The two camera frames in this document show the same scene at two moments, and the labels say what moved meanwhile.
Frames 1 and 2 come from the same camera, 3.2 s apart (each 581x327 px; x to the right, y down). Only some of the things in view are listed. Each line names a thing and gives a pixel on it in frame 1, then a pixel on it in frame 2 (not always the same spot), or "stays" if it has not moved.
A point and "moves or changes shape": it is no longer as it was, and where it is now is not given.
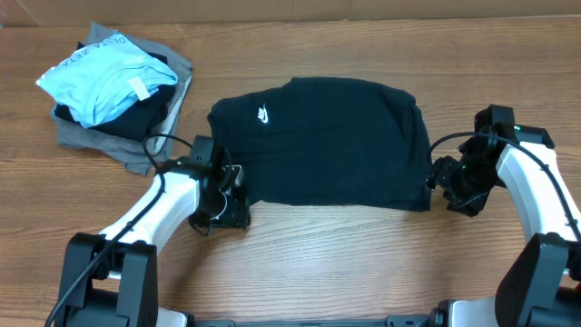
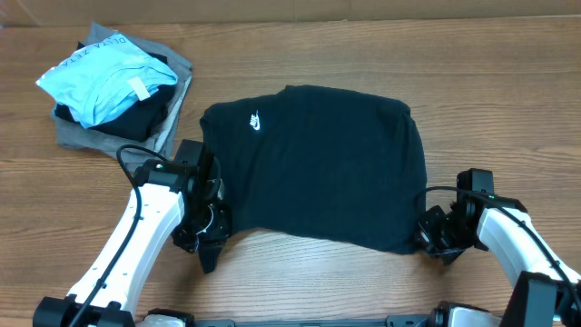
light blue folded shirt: (103, 79) stays
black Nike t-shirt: (330, 142) moves or changes shape
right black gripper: (444, 180) to (436, 233)
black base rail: (392, 322) stays
